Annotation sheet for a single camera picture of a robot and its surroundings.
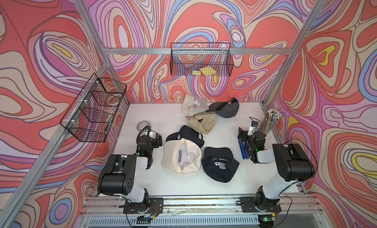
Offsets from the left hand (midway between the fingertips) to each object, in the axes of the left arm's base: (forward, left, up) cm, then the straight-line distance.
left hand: (153, 134), depth 94 cm
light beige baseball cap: (+31, -25, -4) cm, 41 cm away
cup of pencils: (+6, -74, +12) cm, 75 cm away
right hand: (+3, -61, 0) cm, 61 cm away
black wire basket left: (-5, +27, +23) cm, 36 cm away
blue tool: (-8, -58, -4) cm, 59 cm away
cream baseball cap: (-12, -18, -6) cm, 22 cm away
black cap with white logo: (+3, -23, -3) cm, 23 cm away
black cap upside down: (-17, -41, -7) cm, 45 cm away
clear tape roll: (+11, +11, -3) cm, 16 cm away
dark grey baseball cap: (+18, -48, +5) cm, 52 cm away
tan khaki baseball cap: (+11, -33, -2) cm, 35 cm away
